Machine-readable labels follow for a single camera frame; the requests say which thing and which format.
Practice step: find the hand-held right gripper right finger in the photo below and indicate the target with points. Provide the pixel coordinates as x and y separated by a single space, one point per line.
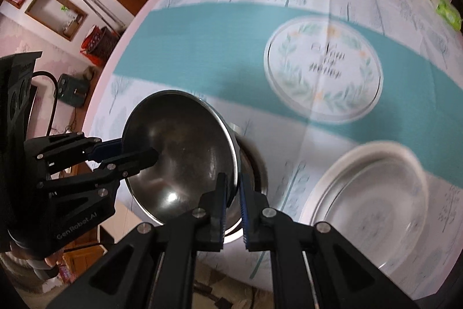
243 211

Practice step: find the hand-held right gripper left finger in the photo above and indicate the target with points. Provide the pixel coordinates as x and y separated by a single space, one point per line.
223 209

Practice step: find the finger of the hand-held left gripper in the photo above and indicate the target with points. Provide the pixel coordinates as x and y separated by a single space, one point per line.
137 158
108 148

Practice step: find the pink steel bowl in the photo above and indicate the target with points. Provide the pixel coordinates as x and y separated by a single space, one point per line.
253 167

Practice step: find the person's left forearm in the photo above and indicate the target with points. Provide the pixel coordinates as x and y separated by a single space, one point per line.
18 272

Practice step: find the person's left hand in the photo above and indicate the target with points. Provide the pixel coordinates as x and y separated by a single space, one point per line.
51 260

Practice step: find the colourful packet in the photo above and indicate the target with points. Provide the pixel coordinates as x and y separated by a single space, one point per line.
67 274

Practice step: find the dark green appliance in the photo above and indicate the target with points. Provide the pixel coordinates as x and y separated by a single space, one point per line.
74 90

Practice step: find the red basket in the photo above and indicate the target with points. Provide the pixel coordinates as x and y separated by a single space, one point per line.
99 44

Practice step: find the printed tablecloth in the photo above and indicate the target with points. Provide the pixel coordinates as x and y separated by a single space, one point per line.
217 48

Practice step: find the green packet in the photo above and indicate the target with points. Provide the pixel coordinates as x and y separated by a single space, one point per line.
446 10

